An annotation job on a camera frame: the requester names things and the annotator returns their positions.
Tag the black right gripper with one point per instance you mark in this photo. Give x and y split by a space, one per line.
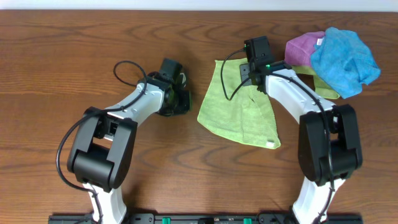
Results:
246 79

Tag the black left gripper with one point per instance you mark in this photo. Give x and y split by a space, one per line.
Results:
182 104

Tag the light green cloth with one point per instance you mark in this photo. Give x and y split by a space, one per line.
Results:
247 119

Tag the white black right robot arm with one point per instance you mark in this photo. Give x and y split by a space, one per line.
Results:
329 148

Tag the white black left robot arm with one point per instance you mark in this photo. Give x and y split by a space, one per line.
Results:
102 150

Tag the purple cloth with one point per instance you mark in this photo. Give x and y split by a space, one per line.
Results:
298 51

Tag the yellow-green cloth in pile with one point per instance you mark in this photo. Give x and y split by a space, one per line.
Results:
321 88

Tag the blue cloth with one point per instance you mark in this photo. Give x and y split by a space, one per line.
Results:
344 62

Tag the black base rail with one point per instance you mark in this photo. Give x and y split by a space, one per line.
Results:
199 218

